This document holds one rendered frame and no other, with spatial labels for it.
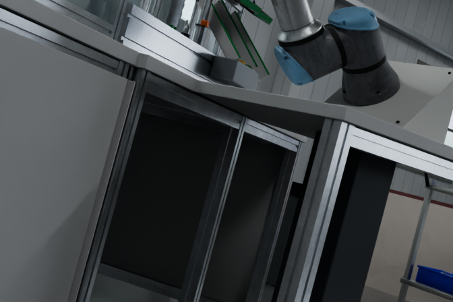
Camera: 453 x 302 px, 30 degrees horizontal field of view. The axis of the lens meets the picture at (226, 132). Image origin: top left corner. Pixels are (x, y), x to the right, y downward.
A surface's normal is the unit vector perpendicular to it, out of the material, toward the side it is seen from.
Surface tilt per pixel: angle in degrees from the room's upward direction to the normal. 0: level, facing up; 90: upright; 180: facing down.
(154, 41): 90
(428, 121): 90
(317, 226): 90
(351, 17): 39
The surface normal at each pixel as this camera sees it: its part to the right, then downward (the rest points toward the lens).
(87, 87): 0.91, 0.24
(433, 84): -0.31, -0.83
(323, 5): 0.67, 0.16
